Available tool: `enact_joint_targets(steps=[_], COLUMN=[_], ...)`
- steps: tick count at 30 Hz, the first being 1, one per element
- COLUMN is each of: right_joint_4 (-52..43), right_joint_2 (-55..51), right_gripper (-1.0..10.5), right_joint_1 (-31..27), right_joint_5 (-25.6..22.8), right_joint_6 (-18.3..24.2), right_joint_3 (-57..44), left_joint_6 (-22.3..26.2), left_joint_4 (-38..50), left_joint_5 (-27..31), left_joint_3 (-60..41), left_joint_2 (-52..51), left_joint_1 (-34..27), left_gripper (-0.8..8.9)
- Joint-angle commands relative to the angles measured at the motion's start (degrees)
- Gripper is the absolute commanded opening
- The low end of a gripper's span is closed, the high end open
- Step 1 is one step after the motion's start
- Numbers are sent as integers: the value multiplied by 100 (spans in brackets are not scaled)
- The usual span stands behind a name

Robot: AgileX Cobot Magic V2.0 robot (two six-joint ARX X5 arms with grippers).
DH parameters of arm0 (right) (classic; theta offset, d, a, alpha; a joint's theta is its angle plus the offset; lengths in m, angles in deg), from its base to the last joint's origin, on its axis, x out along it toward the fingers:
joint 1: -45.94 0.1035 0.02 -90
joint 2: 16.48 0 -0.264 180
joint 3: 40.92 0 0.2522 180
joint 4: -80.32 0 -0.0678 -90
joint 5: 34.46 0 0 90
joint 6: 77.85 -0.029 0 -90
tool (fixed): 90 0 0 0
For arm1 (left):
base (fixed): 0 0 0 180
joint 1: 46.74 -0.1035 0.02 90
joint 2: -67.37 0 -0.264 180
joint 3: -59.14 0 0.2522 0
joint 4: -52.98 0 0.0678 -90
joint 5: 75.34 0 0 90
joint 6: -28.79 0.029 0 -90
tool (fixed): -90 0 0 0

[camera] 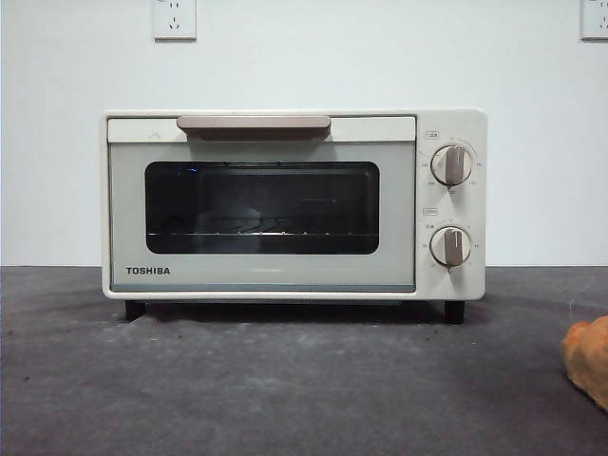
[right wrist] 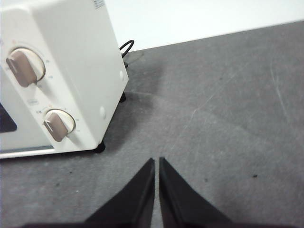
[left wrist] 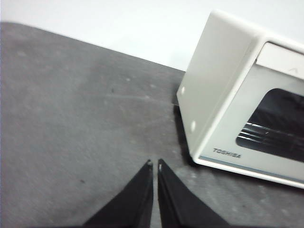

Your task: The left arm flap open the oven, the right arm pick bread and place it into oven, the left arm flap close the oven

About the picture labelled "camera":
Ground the timer knob with beige grip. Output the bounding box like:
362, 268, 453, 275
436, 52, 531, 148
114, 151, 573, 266
429, 226, 473, 268

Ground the temperature knob with beige grip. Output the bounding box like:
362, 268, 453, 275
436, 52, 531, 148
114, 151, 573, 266
430, 144, 475, 187

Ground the metal wire oven rack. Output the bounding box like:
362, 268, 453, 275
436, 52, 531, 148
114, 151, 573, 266
145, 230, 379, 238

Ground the white Toshiba toaster oven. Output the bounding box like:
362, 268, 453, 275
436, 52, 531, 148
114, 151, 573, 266
98, 106, 488, 325

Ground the orange-brown bread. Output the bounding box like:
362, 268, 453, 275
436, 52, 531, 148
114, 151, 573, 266
561, 315, 608, 409

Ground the oven door with beige handle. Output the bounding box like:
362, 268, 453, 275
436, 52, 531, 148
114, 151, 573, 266
106, 115, 418, 294

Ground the white wall socket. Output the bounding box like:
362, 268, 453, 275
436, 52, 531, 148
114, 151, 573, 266
152, 0, 198, 41
580, 0, 608, 42

